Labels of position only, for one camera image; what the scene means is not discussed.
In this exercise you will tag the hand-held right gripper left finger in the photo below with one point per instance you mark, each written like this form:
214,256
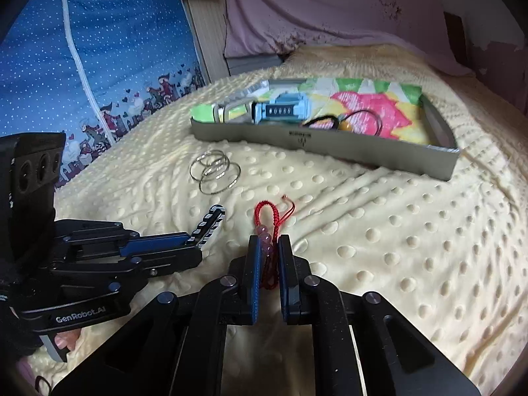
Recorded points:
255,280

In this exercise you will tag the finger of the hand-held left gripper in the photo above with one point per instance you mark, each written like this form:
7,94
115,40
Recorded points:
156,242
173,262

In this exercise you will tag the blue watch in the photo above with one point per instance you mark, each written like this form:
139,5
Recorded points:
280,110

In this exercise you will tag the floral lined tray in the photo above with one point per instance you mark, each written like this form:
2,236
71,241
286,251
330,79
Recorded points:
371,154

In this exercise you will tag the striped hair clip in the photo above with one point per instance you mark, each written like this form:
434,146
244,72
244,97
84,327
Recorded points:
208,225

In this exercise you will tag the light wooden cabinet panel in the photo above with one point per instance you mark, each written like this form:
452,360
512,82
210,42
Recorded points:
208,37

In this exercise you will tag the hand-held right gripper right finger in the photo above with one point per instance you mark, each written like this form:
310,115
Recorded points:
284,280

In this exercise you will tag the person's left hand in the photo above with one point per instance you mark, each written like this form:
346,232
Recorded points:
66,341

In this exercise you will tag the pink sheet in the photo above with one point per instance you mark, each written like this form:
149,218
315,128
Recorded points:
330,12

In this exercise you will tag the blue printed fabric wardrobe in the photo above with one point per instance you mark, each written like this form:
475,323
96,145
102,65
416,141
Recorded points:
82,70

